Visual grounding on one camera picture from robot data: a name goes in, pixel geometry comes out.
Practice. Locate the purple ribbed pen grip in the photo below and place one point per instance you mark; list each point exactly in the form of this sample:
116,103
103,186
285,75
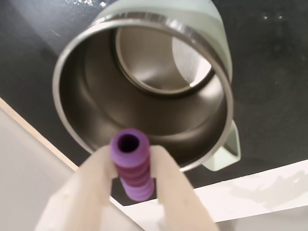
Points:
137,185

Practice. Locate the pale green steel-lined cup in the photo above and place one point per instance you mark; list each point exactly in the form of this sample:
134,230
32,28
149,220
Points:
101,101

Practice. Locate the dark grey table mat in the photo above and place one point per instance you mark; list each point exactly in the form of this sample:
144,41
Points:
264,96

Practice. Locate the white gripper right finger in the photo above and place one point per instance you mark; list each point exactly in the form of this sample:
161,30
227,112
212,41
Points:
178,197

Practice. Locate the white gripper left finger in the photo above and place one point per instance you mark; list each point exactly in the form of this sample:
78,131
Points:
81,197

